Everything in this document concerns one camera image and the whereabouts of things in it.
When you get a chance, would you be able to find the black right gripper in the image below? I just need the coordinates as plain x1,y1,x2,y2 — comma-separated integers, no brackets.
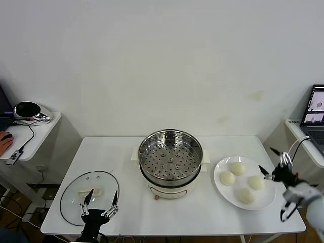
258,147,307,188

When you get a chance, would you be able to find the white cable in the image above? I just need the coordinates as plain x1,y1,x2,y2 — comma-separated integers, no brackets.
288,136,311,160

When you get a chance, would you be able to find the stainless steel steamer basket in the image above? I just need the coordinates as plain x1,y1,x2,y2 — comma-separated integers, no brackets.
138,129,204,180

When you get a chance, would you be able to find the large white plate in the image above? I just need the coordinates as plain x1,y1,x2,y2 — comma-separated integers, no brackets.
213,156,276,211

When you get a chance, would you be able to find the white steamed baozi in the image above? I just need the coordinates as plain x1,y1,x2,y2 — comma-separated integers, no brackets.
237,187,255,205
229,161,246,176
219,171,236,186
247,175,266,191

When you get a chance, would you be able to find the black USB cable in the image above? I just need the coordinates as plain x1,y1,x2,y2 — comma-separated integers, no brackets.
11,121,35,152

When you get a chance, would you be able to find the white side table with label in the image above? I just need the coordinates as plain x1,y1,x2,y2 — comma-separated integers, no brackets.
263,117,324,193

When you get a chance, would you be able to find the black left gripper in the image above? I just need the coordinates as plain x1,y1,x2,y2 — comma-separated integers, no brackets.
78,188,119,238

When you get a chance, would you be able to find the grey laptop showing camera views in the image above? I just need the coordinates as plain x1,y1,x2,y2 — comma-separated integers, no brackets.
299,84,324,156

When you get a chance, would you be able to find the dark laptop with code screen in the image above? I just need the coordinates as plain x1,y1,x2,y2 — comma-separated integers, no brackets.
0,85,15,132

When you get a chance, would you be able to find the person's hand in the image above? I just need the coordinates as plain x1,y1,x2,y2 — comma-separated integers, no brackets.
0,131,15,157

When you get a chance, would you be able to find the small grey USB hub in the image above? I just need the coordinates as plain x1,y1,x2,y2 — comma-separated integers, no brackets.
5,149,22,166

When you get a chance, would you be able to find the white electric cooker pot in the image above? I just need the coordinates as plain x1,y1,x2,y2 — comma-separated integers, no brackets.
130,148,211,201

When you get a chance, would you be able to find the white side table with mouse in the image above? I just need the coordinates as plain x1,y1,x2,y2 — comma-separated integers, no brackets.
0,111,82,221

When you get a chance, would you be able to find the round glass pot lid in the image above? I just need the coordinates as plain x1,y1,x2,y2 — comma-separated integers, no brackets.
59,170,120,226

